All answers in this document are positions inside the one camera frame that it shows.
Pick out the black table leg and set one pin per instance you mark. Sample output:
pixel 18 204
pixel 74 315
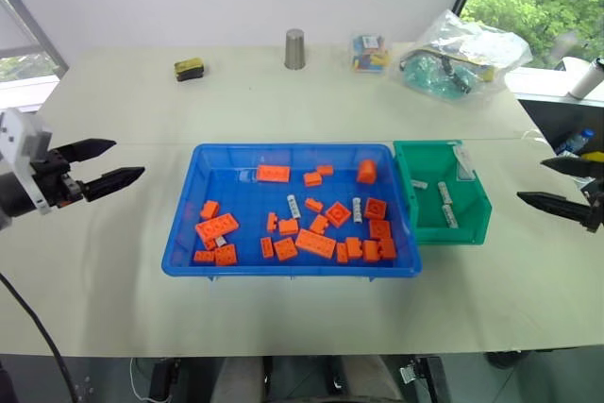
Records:
pixel 427 379

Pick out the small bag of coloured items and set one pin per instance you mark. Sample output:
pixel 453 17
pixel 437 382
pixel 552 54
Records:
pixel 369 54

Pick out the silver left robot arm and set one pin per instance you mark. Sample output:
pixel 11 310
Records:
pixel 11 202

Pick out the small orange building block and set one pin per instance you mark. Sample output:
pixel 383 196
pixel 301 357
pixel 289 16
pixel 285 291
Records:
pixel 387 249
pixel 319 224
pixel 313 205
pixel 272 223
pixel 354 248
pixel 371 251
pixel 288 227
pixel 312 179
pixel 342 253
pixel 210 210
pixel 267 248
pixel 204 256

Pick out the yellow and black eraser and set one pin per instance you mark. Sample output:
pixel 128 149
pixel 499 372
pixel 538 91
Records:
pixel 189 69

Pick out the large clear plastic bag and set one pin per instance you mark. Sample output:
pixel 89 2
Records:
pixel 462 61

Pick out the yellow object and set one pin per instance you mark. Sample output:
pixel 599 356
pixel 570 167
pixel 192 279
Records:
pixel 593 156

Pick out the white tumbler with black lid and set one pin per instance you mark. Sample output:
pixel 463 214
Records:
pixel 587 77

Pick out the white window ledge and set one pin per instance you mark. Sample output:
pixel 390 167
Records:
pixel 542 84

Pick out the clear water bottle blue cap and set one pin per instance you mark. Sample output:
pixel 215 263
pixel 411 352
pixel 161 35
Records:
pixel 575 141

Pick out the grey window frame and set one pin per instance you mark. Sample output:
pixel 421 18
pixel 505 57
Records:
pixel 33 30

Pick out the tall orange building block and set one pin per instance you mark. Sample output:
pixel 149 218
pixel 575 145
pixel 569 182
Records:
pixel 367 172

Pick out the long orange building block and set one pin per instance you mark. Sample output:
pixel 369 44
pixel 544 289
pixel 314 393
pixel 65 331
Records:
pixel 315 244
pixel 217 226
pixel 273 173

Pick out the blue plastic tray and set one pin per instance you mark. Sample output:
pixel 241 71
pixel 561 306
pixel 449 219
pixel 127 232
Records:
pixel 245 195

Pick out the grey metal cup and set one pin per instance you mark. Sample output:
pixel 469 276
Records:
pixel 296 49

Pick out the clear label card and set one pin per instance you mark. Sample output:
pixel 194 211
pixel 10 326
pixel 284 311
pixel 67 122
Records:
pixel 464 164

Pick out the black caster wheel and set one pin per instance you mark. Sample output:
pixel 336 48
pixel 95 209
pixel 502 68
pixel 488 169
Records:
pixel 505 358

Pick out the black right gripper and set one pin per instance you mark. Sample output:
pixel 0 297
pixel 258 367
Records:
pixel 597 207

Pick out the green plastic bin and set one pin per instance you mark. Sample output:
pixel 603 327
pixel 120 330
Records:
pixel 472 228

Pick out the square orange building block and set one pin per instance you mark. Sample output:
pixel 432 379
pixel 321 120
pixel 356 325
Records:
pixel 375 208
pixel 337 214
pixel 285 248
pixel 226 255
pixel 380 229

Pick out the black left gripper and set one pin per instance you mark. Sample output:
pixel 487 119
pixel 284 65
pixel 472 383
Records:
pixel 54 181

